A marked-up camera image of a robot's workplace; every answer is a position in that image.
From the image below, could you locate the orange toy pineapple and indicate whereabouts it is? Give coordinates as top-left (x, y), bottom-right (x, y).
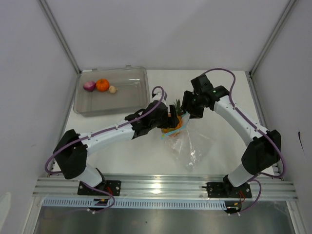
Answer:
top-left (168, 99), bottom-right (183, 133)

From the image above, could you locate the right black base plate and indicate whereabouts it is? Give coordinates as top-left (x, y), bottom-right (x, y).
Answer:
top-left (202, 182), bottom-right (252, 198)

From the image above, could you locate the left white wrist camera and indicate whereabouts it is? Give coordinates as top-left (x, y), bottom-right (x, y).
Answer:
top-left (151, 91), bottom-right (167, 104)

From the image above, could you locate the beige garlic bulb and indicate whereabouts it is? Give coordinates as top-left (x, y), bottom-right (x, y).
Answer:
top-left (109, 85), bottom-right (118, 94)

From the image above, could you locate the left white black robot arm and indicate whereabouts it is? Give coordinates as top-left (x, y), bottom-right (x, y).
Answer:
top-left (53, 100), bottom-right (179, 195)

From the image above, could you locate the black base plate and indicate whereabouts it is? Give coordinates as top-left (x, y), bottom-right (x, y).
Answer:
top-left (78, 180), bottom-right (121, 196)
top-left (202, 182), bottom-right (252, 198)

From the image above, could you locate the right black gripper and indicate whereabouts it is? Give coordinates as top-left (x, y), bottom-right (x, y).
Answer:
top-left (178, 91), bottom-right (204, 119)

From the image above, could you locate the left aluminium frame post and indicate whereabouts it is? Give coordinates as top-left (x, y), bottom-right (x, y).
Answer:
top-left (37, 0), bottom-right (81, 74)

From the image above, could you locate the clear zip top bag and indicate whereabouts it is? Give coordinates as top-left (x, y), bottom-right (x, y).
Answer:
top-left (161, 113), bottom-right (216, 172)

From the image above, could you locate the slotted white cable duct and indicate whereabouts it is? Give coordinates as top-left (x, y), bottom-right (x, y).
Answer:
top-left (42, 197), bottom-right (227, 210)

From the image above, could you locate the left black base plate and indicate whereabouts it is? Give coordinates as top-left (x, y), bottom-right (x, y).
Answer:
top-left (78, 180), bottom-right (121, 196)

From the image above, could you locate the clear grey plastic bin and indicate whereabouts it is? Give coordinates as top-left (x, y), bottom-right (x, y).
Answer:
top-left (73, 66), bottom-right (150, 117)

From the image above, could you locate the right aluminium frame post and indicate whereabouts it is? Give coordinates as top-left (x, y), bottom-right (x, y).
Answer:
top-left (249, 0), bottom-right (299, 78)

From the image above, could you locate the aluminium frame post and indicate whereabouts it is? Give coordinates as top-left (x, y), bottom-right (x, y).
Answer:
top-left (249, 0), bottom-right (299, 78)
top-left (37, 0), bottom-right (81, 74)

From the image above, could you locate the small orange pumpkin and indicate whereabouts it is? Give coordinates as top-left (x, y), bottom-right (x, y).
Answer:
top-left (96, 78), bottom-right (110, 92)

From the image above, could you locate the purple red onion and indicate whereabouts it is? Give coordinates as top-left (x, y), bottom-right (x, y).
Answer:
top-left (83, 81), bottom-right (96, 92)

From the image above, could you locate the aluminium mounting rail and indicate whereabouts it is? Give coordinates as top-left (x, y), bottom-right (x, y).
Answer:
top-left (32, 174), bottom-right (298, 201)

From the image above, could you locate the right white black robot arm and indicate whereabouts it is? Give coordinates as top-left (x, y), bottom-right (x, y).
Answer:
top-left (182, 74), bottom-right (281, 197)

